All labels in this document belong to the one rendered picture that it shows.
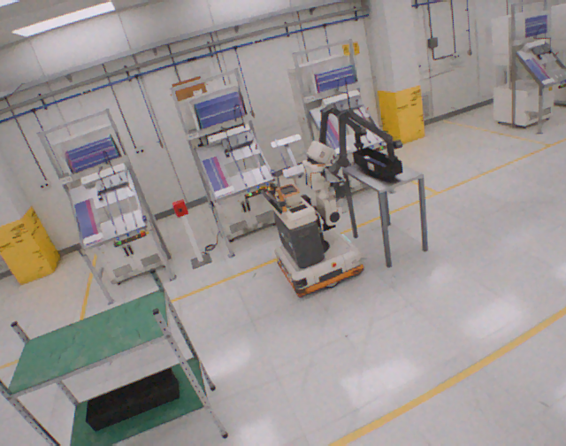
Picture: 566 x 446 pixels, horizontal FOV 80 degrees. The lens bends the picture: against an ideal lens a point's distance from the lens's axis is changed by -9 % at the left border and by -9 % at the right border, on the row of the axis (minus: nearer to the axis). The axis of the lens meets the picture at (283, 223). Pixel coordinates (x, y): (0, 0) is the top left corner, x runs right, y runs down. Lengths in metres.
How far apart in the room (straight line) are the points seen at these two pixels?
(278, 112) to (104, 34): 2.71
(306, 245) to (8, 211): 4.08
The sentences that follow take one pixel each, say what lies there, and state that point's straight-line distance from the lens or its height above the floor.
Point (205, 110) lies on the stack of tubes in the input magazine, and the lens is 4.25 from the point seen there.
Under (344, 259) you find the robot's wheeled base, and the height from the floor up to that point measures 0.25.
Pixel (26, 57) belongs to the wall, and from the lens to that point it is 5.91.
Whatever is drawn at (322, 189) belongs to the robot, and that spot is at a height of 0.85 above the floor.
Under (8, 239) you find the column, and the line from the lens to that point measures 5.93.
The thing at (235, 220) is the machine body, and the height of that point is 0.26.
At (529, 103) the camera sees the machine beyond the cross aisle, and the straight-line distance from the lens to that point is 6.89.
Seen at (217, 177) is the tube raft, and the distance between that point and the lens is 4.12.
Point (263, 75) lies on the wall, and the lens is 5.95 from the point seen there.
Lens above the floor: 2.13
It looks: 27 degrees down
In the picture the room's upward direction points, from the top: 15 degrees counter-clockwise
